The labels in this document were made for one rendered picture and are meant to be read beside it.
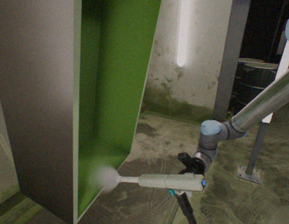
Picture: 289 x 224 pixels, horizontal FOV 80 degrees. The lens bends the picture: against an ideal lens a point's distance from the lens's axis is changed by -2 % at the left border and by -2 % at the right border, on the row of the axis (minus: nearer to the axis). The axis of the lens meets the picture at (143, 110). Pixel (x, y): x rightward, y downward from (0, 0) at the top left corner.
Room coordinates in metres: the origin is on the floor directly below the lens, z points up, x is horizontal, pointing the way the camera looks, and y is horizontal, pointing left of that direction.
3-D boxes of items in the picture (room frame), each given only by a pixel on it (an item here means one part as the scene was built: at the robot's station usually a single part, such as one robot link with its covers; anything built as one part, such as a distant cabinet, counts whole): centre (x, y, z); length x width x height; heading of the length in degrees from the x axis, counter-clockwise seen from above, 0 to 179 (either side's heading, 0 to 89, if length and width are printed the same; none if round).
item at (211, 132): (0.74, -0.33, 0.84); 0.12 x 0.09 x 0.12; 106
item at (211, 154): (0.73, -0.32, 0.73); 0.12 x 0.09 x 0.10; 143
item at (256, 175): (1.35, -1.06, 0.01); 0.20 x 0.20 x 0.01; 61
